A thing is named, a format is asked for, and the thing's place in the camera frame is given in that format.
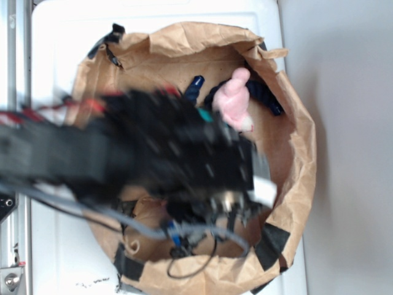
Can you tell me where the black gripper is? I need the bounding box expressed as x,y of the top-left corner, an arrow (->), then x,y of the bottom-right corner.
103,89 -> 276,224

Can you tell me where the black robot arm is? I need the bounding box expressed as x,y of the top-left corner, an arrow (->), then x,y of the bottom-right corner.
1,90 -> 277,223

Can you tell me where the pink plush toy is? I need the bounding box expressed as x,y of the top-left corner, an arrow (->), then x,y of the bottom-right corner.
212,68 -> 254,132

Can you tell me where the brown paper bag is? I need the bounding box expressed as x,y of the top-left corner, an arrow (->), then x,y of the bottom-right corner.
72,22 -> 317,294

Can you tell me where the black mounting plate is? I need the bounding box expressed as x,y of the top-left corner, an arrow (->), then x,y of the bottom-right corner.
0,192 -> 18,223

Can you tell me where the navy blue rope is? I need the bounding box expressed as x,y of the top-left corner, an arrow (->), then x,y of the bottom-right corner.
184,74 -> 284,117

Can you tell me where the thin black cable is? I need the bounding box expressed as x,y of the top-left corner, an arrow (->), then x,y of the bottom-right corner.
166,236 -> 219,280

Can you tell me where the grey cable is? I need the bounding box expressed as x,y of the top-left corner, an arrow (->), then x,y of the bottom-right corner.
18,187 -> 251,258

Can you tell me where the aluminium frame rail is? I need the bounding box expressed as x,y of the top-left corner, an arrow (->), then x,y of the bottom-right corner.
1,1 -> 33,294

